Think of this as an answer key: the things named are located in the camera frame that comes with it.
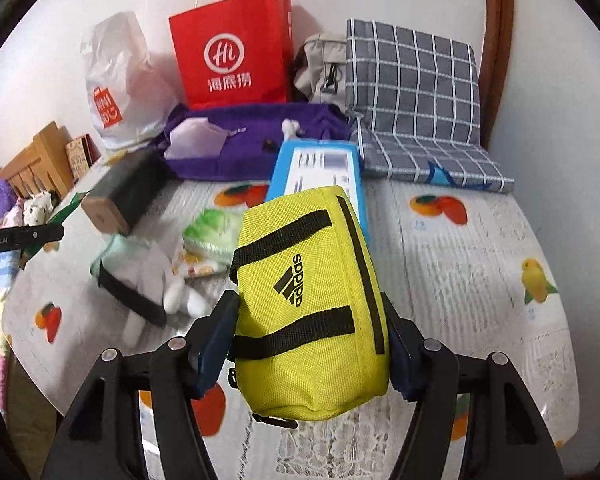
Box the purple fabric basket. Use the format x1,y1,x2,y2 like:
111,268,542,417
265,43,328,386
150,101,353,183

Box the blue tissue pack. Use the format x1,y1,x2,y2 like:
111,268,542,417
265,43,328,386
265,139,373,246

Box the wooden headboard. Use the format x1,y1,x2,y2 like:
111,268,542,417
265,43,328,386
0,121,76,201

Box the fruit print tablecloth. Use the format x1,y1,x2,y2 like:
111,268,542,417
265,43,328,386
2,150,581,480

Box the white plastic shopping bag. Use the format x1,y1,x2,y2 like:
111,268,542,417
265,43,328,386
80,10,181,151

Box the grey checked cushion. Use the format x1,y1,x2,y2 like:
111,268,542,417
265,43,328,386
344,18,516,193

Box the mint green cloth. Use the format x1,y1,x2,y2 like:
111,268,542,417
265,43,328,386
90,234,156,286

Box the patterned brown box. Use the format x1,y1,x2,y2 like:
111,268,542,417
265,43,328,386
65,133,101,181

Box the white plush toy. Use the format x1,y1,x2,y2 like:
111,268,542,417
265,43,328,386
10,191,56,228

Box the red paper bag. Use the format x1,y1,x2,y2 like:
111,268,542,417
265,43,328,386
168,0,296,111

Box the green and white packet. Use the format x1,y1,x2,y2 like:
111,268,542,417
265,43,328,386
181,207,246,263

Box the black strap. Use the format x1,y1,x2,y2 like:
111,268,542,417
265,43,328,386
98,269,168,327

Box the yellow zip pouch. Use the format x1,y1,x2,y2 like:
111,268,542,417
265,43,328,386
228,185,392,428

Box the purple plush toy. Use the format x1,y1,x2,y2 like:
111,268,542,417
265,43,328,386
0,177,17,218

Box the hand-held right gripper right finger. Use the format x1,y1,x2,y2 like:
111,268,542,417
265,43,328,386
380,296,566,480

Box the beige canvas bag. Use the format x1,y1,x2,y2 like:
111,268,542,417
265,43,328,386
292,32,348,111

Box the orange slice print packet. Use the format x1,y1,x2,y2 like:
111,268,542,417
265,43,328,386
171,250,231,281

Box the brown wooden door frame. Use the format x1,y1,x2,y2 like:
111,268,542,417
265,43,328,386
480,0,515,151

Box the translucent white drawstring pouch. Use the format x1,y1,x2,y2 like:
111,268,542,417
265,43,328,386
166,117,229,161

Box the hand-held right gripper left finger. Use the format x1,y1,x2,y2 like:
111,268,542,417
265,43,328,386
40,290,242,480

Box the dark wooden speaker box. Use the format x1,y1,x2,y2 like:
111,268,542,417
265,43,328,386
80,149,173,236

